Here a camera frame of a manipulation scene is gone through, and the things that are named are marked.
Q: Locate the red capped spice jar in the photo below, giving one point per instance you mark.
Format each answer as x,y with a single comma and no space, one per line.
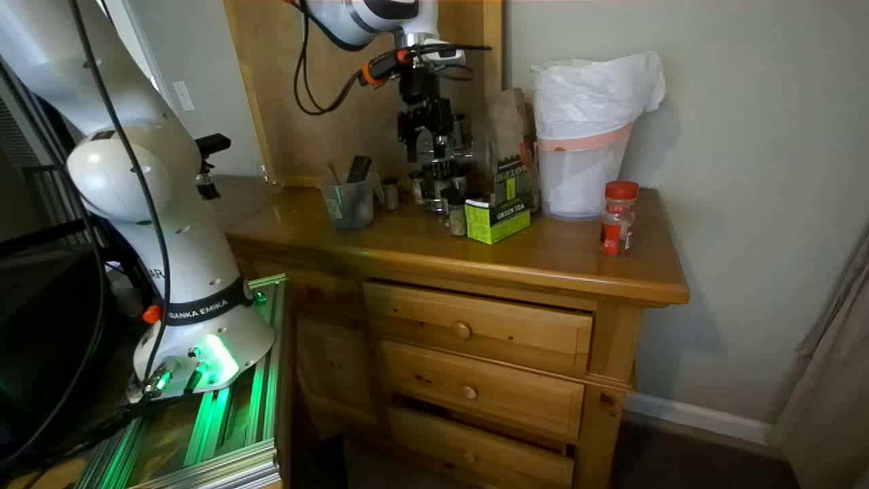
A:
616,215

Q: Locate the small metal shaker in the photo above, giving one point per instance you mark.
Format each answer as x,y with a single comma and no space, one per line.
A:
389,188

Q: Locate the white lined trash bin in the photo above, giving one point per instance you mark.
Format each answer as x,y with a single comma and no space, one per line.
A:
583,112

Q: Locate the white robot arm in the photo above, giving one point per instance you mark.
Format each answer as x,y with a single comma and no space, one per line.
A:
135,167

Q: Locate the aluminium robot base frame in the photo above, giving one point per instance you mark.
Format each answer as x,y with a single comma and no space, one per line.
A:
217,440

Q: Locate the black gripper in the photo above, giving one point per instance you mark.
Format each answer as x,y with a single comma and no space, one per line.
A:
425,109

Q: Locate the brown paper bag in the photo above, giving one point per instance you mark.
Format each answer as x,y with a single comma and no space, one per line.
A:
510,148

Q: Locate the green and black box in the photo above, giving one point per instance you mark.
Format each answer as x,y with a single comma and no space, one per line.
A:
491,224

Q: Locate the wooden dresser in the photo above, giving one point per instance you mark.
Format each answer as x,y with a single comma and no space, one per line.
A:
506,366

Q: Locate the beige curtain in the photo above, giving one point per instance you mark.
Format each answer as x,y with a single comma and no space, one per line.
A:
824,428

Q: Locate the wooden board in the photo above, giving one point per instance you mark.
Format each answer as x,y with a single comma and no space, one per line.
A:
321,76

